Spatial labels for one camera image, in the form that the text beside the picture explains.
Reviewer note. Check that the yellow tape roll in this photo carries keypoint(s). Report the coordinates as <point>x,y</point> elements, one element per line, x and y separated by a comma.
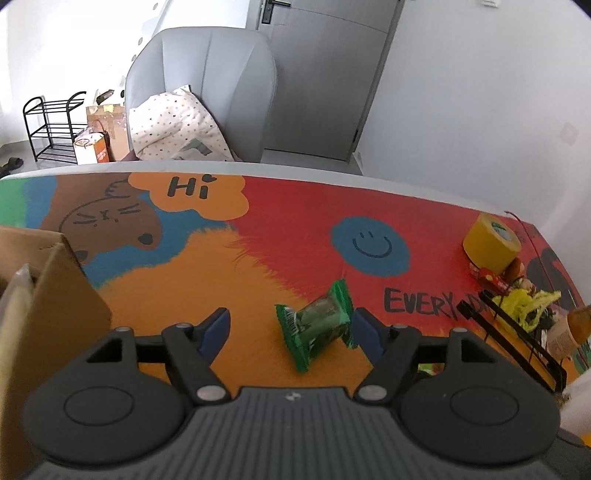
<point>491,244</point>

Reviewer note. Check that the white dotted pillow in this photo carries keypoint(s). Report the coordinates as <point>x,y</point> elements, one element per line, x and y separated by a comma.
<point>175,124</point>

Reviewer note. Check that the green snack packet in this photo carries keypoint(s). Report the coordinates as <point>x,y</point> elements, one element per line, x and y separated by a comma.
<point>318,323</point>

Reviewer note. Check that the orange white paper bag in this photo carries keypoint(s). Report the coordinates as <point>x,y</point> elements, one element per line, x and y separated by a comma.
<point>92,150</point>

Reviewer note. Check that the amber glass bottle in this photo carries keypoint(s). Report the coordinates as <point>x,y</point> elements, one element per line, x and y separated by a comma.
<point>570,330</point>

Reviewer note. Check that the red snack wrapper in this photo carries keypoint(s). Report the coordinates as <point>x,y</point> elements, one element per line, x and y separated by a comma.
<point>489,277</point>

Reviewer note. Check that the cardboard box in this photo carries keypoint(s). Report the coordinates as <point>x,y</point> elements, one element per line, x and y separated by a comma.
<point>64,318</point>

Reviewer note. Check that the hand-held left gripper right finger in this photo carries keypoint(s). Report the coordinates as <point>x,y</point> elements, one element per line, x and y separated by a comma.
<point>368,333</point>

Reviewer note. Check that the grey door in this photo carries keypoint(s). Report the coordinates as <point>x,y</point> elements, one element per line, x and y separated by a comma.
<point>323,78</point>

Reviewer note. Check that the yellow mesh bag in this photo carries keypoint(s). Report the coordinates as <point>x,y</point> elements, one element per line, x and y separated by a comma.
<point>521,307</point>

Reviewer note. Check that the colourful printed table mat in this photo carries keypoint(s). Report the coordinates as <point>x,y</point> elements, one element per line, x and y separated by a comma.
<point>286,240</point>

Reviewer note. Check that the grey armchair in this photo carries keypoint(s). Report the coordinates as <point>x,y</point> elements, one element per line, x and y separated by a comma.
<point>217,69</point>

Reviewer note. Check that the clear white snack packet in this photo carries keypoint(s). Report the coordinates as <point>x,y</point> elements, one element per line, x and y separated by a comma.
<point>16,304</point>

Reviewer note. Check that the brown paper bag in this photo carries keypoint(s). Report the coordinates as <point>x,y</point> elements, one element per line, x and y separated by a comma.
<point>113,127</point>

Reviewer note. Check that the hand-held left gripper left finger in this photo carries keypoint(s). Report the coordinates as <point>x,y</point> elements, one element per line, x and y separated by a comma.
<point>217,326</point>

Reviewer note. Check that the white paper roll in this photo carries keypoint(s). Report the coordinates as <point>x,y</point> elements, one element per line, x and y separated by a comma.
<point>577,408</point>

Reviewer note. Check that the black shoe rack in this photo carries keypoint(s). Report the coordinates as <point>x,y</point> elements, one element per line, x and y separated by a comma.
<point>51,134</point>

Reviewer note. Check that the dark slipper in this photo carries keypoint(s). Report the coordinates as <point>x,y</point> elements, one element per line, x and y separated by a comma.
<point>11,163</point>

